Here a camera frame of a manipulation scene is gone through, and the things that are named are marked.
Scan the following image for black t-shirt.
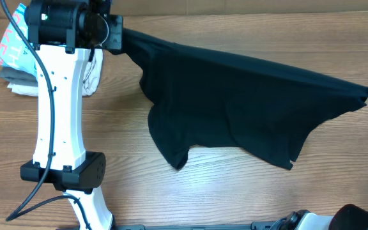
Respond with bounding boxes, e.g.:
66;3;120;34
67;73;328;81
123;29;368;170

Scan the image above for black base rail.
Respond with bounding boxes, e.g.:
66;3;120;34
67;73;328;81
113;221;277;230

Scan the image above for folded beige garment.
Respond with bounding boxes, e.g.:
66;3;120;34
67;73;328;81
7;49;104;96

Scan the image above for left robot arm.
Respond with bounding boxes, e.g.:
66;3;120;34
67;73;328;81
20;0;123;229

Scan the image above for folded grey garment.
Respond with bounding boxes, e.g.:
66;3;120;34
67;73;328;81
0;67;38;86

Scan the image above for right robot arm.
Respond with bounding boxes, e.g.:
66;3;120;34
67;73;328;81
271;204;368;230

